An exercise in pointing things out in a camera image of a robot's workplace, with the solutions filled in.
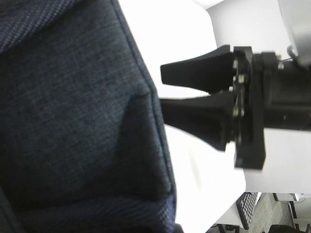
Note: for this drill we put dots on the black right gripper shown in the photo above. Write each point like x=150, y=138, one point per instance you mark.
x=271, y=93

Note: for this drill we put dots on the dark blue fabric bag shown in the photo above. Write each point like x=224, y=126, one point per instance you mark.
x=82, y=141

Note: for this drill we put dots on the black keyboard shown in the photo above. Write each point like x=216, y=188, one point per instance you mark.
x=245, y=205

